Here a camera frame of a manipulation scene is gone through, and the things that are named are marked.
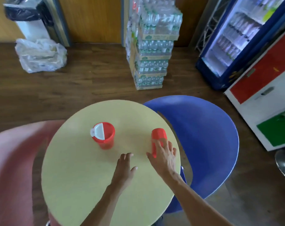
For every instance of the stack of water bottle packs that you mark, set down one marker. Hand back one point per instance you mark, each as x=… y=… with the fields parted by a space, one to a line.
x=151 y=47

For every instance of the blue plastic chair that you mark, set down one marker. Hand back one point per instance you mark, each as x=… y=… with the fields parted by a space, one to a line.
x=198 y=141

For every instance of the person's right forearm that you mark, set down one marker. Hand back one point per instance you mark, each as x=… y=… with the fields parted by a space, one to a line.
x=194 y=204

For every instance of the grey board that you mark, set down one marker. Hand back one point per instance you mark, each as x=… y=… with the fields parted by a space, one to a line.
x=59 y=21

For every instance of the clear plastic bag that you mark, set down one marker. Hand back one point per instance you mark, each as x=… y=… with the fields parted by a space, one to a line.
x=40 y=55

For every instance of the red plastic cup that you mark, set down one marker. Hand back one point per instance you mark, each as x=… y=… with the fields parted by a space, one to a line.
x=159 y=134

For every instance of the red cup with white lid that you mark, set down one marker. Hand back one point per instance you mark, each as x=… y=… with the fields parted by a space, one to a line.
x=106 y=135

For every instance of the person's left forearm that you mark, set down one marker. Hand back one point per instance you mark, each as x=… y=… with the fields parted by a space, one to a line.
x=102 y=207

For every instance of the blue glass-door drinks fridge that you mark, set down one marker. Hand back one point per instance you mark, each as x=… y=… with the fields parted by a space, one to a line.
x=221 y=75

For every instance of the rows of drink bottles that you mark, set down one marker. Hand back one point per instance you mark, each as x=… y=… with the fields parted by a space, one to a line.
x=241 y=28

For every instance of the person's right hand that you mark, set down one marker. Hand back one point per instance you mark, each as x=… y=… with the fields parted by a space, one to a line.
x=164 y=163

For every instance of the white trash bin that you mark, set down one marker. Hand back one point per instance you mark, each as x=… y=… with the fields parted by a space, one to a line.
x=34 y=30

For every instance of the person's left hand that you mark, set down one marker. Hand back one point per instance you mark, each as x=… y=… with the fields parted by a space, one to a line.
x=122 y=172

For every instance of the person's right middle finger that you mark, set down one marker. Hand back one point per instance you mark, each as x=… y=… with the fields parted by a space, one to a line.
x=170 y=147

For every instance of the metal truss stand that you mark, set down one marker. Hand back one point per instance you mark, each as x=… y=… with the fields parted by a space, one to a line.
x=209 y=23

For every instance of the person's left thumb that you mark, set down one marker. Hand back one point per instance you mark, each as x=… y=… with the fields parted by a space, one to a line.
x=134 y=169

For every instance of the black bin liner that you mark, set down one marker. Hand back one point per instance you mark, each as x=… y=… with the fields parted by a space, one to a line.
x=22 y=12

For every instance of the red white green cabinet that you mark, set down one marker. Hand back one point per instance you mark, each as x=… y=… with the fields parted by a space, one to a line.
x=267 y=91

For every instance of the pink plastic chair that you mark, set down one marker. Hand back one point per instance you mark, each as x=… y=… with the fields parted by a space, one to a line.
x=10 y=171

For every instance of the person's right thumb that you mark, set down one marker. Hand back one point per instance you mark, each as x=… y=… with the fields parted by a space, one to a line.
x=150 y=156

